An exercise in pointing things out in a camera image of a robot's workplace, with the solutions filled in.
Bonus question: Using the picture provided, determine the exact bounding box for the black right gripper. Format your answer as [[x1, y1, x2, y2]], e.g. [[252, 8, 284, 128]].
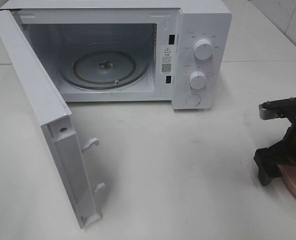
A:
[[253, 109, 296, 187]]

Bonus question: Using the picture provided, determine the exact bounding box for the round white door button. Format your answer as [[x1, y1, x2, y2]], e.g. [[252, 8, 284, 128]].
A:
[[185, 94, 201, 107]]

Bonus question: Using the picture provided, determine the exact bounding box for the white microwave door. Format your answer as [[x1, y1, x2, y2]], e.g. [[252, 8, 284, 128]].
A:
[[0, 10, 101, 229]]

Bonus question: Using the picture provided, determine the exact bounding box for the lower white microwave knob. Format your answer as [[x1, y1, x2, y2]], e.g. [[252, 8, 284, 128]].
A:
[[189, 71, 207, 90]]

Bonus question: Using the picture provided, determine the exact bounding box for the white microwave knob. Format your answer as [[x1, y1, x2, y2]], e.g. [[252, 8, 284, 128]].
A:
[[189, 71, 207, 90], [193, 37, 214, 60]]

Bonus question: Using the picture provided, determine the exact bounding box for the upper white microwave knob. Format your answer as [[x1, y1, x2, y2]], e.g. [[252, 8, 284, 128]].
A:
[[193, 37, 214, 60]]

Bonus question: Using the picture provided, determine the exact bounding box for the white microwave oven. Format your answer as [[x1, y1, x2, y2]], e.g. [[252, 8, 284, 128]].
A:
[[0, 0, 232, 110]]

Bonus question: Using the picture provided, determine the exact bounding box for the white warning label sticker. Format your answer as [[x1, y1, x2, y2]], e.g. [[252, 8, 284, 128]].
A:
[[160, 45, 175, 74]]

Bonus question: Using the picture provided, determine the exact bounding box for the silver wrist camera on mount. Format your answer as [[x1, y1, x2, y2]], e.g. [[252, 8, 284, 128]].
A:
[[258, 97, 296, 123]]

